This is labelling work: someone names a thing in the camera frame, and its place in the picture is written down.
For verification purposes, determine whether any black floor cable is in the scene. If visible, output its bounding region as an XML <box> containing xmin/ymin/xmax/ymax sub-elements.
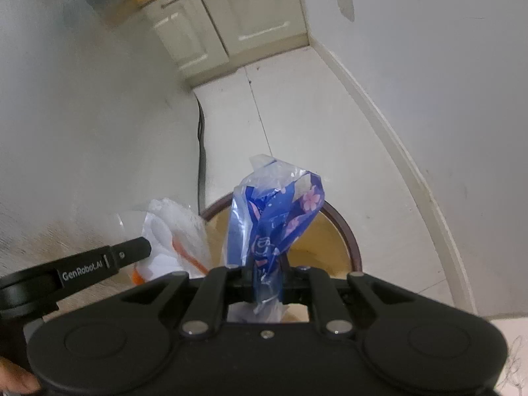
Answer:
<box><xmin>195</xmin><ymin>93</ymin><xmax>208</xmax><ymax>217</ymax></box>

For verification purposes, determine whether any round brown-rimmed trash bin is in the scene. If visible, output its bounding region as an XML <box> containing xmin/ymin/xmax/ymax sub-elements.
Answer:
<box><xmin>201</xmin><ymin>192</ymin><xmax>364</xmax><ymax>323</ymax></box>

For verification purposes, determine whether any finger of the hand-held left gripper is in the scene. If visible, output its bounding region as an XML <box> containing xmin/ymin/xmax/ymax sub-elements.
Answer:
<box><xmin>53</xmin><ymin>237</ymin><xmax>152</xmax><ymax>294</ymax></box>

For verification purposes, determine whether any cream kitchen cabinet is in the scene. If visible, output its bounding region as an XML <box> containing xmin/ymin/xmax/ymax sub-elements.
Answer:
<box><xmin>140</xmin><ymin>0</ymin><xmax>310</xmax><ymax>80</ymax></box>

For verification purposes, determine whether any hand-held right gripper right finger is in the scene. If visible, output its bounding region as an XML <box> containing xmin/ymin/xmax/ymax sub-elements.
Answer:
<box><xmin>284</xmin><ymin>265</ymin><xmax>417</xmax><ymax>336</ymax></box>

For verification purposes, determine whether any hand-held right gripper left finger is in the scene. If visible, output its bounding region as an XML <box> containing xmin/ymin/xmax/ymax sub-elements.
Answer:
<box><xmin>117</xmin><ymin>266</ymin><xmax>253</xmax><ymax>337</ymax></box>

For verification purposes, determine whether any cream baseboard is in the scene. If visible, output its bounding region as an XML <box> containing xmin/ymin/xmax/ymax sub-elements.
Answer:
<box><xmin>309</xmin><ymin>43</ymin><xmax>480</xmax><ymax>318</ymax></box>

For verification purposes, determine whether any white and orange plastic bag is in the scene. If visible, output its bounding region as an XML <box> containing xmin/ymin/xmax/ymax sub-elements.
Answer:
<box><xmin>132</xmin><ymin>197</ymin><xmax>212</xmax><ymax>287</ymax></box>

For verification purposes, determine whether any large grey appliance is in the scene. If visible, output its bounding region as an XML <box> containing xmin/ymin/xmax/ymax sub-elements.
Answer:
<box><xmin>0</xmin><ymin>0</ymin><xmax>207</xmax><ymax>275</ymax></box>

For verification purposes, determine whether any blue floral plastic wrapper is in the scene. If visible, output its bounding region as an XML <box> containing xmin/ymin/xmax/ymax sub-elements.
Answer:
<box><xmin>223</xmin><ymin>154</ymin><xmax>324</xmax><ymax>322</ymax></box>

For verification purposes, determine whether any person's left hand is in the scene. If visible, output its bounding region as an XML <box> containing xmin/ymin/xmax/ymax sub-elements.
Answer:
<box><xmin>0</xmin><ymin>356</ymin><xmax>43</xmax><ymax>395</ymax></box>

